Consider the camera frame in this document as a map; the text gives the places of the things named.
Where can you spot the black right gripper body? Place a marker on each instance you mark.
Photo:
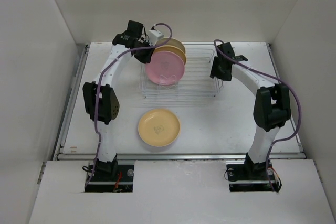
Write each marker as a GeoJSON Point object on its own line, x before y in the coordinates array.
{"type": "Point", "coordinates": [217, 70]}

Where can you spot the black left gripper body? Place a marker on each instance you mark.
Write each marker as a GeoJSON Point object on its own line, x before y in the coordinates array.
{"type": "Point", "coordinates": [143, 54]}

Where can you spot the pink plate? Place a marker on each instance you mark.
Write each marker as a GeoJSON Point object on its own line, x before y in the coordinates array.
{"type": "Point", "coordinates": [165, 68]}

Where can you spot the yellow plate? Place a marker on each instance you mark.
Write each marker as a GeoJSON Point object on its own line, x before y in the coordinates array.
{"type": "Point", "coordinates": [159, 127]}

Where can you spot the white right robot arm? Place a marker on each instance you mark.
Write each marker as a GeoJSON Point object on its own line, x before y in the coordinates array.
{"type": "Point", "coordinates": [271, 107]}

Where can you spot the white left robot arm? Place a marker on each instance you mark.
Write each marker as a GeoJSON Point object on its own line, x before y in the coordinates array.
{"type": "Point", "coordinates": [100, 99]}

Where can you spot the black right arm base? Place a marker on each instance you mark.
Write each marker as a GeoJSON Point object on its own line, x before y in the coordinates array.
{"type": "Point", "coordinates": [245, 176]}

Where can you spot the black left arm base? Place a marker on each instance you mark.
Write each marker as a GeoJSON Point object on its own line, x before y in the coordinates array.
{"type": "Point", "coordinates": [110, 178]}

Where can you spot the large beige plate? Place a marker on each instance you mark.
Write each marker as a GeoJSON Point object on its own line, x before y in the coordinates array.
{"type": "Point", "coordinates": [172, 42]}

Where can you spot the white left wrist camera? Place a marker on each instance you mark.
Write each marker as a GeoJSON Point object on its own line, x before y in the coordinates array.
{"type": "Point", "coordinates": [154, 36]}

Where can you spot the clear wire dish rack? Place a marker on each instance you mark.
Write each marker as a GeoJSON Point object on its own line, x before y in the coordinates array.
{"type": "Point", "coordinates": [196, 81]}

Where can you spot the aluminium table rail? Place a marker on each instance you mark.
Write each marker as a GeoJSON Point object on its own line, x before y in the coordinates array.
{"type": "Point", "coordinates": [81, 48]}

